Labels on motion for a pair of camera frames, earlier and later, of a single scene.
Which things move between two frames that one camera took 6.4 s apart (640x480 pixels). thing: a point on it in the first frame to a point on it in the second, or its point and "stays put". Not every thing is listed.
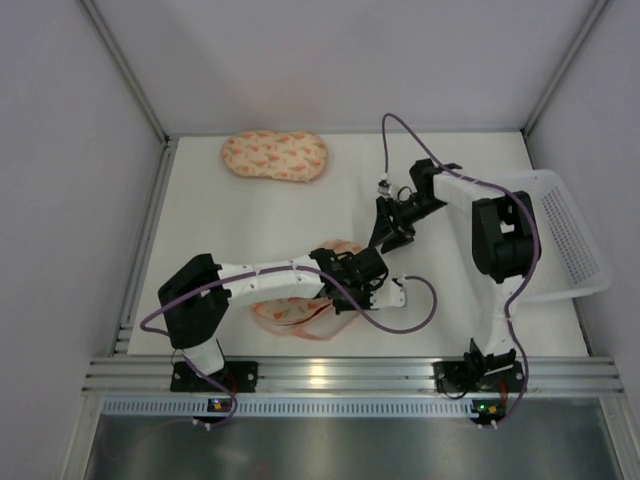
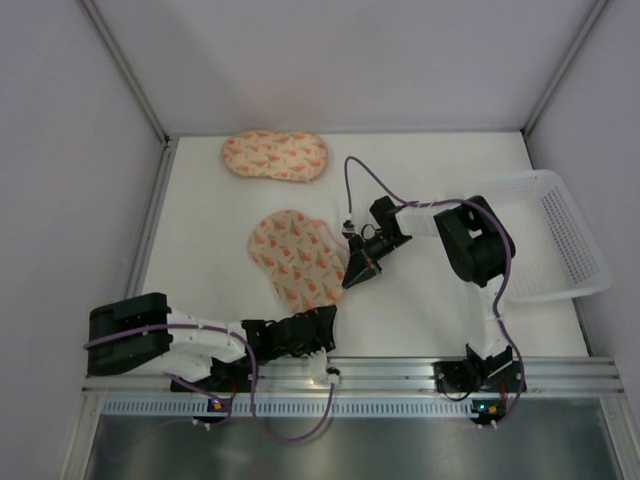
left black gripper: (351, 293) to (310, 331)
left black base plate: (238, 376) stays put
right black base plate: (479, 376) stays put
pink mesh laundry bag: (290, 156) stays put
